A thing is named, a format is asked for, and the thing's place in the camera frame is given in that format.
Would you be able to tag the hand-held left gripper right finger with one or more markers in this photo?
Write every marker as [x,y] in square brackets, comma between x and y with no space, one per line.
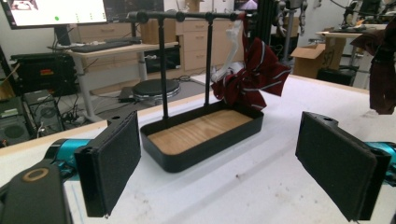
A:
[339,161]

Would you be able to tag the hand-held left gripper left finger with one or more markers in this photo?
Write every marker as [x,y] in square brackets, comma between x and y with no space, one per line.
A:
[110,161]

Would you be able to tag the black rack with wooden tray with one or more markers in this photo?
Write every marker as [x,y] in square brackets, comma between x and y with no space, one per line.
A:
[193,133]

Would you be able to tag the red striped bow tie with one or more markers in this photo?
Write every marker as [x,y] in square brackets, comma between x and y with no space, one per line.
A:
[252,81]

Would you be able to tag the black computer case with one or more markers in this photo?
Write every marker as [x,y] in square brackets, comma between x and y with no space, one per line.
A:
[45,112]
[12,124]

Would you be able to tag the round black stool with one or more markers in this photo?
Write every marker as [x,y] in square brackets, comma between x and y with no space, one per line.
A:
[155,88]

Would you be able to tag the open cardboard box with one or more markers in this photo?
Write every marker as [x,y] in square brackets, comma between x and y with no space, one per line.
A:
[306,60]

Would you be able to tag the black box under desk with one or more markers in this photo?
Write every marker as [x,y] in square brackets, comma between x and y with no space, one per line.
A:
[154,60]

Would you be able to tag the black case with red label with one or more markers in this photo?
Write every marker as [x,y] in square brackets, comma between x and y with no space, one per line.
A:
[43,73]

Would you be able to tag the black keyboard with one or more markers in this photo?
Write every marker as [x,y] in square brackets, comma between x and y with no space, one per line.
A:
[99,46]

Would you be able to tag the cardboard box on desk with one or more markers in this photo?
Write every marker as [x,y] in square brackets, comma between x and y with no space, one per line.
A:
[151,31]

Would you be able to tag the light wooden drawer cabinet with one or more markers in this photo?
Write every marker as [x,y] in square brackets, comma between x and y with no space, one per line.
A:
[193,46]

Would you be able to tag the computer monitor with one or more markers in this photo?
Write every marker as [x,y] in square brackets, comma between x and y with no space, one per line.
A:
[62,11]

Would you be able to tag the black metal stand column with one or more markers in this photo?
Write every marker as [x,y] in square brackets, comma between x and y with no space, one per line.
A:
[266,18]

